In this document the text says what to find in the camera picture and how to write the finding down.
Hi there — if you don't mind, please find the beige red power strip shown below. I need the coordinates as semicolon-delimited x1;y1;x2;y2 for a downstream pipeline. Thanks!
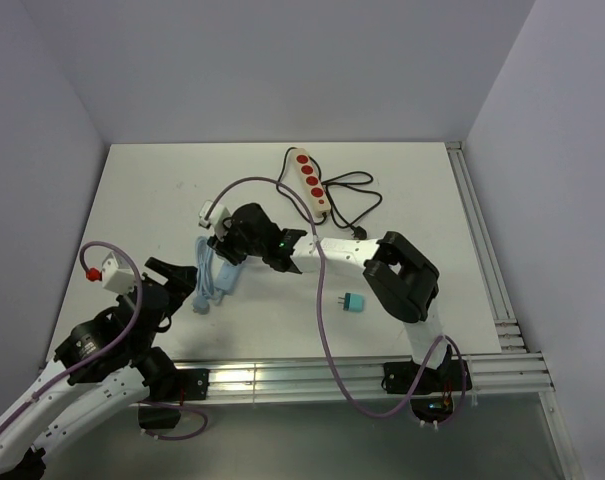
290;148;331;218

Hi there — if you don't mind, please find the teal plug adapter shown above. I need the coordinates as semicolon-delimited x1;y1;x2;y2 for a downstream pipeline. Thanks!
338;292;365;313

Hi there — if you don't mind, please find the light blue power strip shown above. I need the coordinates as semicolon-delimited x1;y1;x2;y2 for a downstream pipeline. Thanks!
214;262;242;297

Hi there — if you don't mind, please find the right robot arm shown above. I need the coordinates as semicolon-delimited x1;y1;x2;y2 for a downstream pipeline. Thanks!
199;202;472;395

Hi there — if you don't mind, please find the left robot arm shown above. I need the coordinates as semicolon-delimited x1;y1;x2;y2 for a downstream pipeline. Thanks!
0;252;198;479

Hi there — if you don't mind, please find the light blue strip cord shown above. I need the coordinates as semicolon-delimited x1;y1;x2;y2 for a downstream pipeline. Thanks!
191;236;223;316

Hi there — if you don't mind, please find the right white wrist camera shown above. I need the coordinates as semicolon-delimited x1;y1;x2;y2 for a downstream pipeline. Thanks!
198;200;231;239

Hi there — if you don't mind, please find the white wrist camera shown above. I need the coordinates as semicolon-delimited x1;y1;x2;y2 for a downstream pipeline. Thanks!
198;200;231;239
85;251;135;295

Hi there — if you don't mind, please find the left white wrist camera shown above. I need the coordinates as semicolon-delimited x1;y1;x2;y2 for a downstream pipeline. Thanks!
85;251;135;295

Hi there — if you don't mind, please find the black power cord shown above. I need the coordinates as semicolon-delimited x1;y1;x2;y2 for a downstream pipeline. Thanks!
275;146;386;245

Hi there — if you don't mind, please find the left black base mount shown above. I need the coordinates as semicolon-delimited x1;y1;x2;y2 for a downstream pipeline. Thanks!
137;369;209;442

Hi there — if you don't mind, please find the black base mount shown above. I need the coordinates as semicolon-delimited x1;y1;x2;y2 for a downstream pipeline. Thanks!
137;369;209;442
381;361;473;423

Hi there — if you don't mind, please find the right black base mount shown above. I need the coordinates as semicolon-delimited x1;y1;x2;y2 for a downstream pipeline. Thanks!
381;361;473;423

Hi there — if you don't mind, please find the aluminium right rail frame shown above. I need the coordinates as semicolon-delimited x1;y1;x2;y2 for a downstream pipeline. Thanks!
445;142;528;354

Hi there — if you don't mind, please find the aluminium rail frame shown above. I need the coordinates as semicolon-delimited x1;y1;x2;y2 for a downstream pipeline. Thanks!
445;142;528;354
6;349;583;480

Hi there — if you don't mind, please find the aluminium front rail frame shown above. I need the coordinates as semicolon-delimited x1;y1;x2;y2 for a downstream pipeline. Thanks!
6;349;583;480

